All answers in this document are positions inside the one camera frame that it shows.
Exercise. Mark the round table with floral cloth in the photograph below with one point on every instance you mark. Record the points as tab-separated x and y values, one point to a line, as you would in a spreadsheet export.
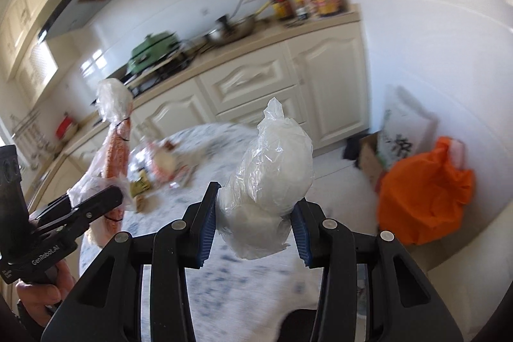
240	286

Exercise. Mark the cream lattice-door wall cabinet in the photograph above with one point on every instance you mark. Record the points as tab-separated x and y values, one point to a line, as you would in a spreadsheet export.
34	71

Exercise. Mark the black glass gas stove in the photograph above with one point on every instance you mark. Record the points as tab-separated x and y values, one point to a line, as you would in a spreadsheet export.
160	75

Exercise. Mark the orange plastic bag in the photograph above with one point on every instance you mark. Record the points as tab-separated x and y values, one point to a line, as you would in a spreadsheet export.
421	197

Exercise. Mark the clear plastic snack bag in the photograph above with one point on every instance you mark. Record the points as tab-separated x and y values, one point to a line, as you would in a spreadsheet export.
164	161

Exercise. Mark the cream base cabinets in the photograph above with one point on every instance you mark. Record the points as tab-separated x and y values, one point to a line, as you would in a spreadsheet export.
332	85

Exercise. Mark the red container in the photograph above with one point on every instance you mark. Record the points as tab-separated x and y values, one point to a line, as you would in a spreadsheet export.
65	127

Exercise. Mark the white plastic bag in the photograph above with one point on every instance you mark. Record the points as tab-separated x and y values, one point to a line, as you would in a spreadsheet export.
276	165

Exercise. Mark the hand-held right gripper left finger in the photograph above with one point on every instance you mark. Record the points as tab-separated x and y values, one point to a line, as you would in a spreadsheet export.
206	230

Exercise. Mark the cream carved drawer front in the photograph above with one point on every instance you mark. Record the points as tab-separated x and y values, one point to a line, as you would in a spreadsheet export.
248	81

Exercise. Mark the cream plain drawer front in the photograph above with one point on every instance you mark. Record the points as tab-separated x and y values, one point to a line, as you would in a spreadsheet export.
240	107

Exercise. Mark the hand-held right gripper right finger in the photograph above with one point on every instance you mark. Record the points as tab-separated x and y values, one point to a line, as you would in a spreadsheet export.
300	234

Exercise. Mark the green electric cooking pot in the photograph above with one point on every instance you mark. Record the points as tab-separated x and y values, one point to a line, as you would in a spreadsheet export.
154	51

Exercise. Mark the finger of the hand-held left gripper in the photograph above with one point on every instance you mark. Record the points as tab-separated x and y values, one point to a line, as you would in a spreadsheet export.
52	207
96	205

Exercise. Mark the sausage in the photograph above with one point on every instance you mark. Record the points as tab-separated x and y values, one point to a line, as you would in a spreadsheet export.
116	153

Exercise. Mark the cardboard box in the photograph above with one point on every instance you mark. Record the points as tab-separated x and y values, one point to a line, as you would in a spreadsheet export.
370	161

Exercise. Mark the person's left hand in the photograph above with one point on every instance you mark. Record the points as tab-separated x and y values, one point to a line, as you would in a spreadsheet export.
36	296

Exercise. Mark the steel wok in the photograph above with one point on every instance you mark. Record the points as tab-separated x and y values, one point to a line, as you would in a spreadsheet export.
232	31

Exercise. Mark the white printed rice sack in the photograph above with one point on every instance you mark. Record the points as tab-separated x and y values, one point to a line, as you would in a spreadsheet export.
404	125

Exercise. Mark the dark cloth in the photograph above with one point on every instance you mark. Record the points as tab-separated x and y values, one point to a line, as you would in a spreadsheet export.
352	147

